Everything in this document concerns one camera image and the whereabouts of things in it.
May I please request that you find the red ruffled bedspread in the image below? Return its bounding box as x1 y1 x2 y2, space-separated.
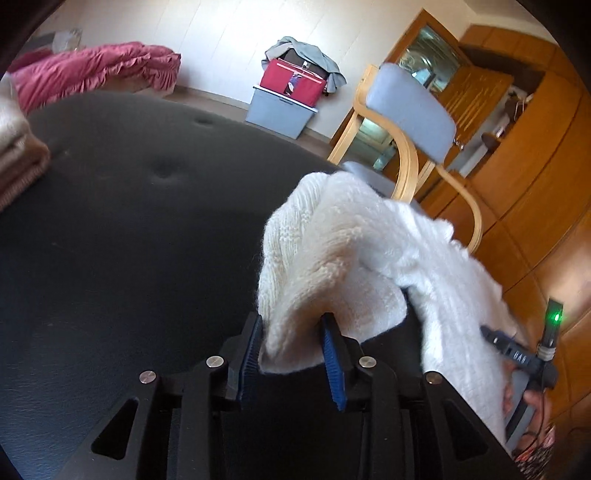
8 41 182 116

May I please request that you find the black leather padded bench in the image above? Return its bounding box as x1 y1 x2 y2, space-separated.
0 90 513 480

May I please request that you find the grey cloth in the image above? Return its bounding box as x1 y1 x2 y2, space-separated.
262 36 347 90

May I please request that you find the person's right hand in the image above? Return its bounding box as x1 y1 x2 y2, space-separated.
502 360 550 418

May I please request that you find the red fabric storage bag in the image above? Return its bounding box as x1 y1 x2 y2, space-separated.
259 58 328 108

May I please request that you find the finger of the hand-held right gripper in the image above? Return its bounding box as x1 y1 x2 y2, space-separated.
480 325 509 355

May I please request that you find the open wooden door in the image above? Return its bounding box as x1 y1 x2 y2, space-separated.
434 60 515 178

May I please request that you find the glass panel door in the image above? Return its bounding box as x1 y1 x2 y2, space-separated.
385 9 463 90

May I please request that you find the folded beige knit sweater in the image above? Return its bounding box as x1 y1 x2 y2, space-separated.
0 76 37 158

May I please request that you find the white knit sweater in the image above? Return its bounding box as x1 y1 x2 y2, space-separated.
256 172 525 455

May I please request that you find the grey plastic storage box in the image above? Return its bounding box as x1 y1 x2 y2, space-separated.
245 85 319 139

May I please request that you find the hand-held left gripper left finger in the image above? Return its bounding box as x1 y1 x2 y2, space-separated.
58 311 266 480

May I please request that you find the dark brown bag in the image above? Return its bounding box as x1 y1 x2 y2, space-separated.
281 48 331 78

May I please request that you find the folded pink knit sweater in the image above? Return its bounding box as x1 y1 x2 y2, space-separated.
0 136 51 212

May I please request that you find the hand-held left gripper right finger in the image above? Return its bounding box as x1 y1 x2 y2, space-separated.
320 311 518 480

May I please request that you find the wooden armchair with grey cushions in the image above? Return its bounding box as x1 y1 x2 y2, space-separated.
327 62 483 254

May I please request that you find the wooden wall cabinet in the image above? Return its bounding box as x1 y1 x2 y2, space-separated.
413 25 591 416

